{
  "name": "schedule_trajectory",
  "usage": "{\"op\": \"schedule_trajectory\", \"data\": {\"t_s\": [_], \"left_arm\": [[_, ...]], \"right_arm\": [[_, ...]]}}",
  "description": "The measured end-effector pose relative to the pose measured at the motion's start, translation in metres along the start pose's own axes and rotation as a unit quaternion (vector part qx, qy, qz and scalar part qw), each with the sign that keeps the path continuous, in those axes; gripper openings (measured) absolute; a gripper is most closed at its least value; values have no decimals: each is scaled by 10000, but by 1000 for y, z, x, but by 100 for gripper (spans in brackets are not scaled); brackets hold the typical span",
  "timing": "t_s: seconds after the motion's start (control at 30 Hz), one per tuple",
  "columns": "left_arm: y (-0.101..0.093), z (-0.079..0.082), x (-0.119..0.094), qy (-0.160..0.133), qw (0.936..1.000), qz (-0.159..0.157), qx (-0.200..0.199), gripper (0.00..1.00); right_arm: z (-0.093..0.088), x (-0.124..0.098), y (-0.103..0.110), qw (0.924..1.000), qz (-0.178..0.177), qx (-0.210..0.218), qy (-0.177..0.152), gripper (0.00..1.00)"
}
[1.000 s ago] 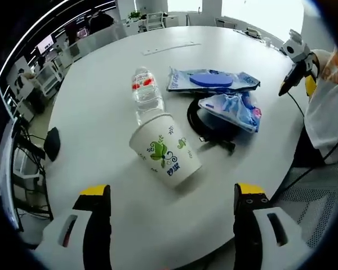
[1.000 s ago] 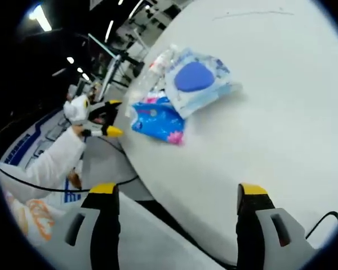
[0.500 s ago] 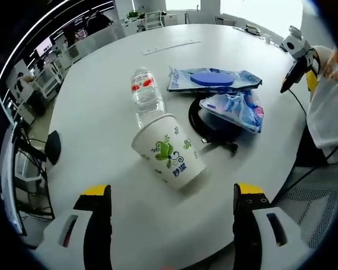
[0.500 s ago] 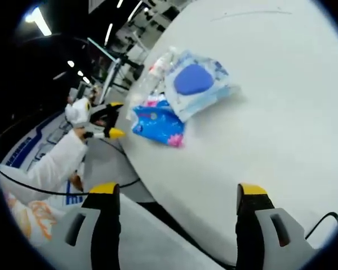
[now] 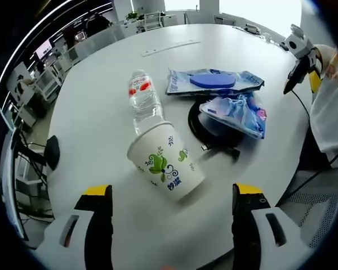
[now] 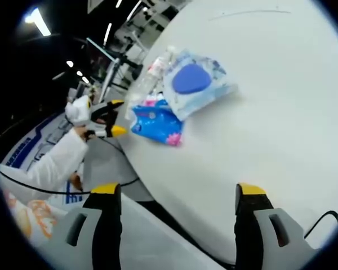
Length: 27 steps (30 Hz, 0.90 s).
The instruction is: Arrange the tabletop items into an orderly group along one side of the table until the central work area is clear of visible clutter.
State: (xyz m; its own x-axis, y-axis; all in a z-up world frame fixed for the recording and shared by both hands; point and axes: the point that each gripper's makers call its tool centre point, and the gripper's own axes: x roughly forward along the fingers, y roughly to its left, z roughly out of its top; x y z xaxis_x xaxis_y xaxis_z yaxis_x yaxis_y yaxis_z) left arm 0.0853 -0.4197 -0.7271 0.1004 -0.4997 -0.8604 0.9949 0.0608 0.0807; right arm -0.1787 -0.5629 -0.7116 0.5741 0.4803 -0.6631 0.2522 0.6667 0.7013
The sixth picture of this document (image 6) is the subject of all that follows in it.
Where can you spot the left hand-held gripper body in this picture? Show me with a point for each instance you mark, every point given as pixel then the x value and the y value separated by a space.
pixel 78 111

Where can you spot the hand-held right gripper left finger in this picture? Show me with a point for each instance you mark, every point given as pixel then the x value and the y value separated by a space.
pixel 105 225

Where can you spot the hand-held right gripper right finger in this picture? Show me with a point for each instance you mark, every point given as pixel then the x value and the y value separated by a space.
pixel 249 225

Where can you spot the blue tissue packet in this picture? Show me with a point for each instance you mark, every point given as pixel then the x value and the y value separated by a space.
pixel 157 126

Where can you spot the clear plastic bottle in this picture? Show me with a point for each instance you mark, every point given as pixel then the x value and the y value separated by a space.
pixel 145 81

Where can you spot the wet wipes pack blue lid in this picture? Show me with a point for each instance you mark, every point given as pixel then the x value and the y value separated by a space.
pixel 194 84

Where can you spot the white tabletop table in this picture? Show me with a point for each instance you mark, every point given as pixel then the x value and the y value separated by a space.
pixel 256 140

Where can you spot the tripod stand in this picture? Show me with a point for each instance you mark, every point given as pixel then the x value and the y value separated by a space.
pixel 112 74

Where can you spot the blue white printed floor banner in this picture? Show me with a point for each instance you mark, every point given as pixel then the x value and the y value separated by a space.
pixel 25 146

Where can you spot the white cloth orange print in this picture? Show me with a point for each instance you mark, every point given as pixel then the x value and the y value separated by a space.
pixel 36 213

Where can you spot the ceiling light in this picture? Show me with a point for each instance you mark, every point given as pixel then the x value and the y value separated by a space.
pixel 39 23
pixel 108 31

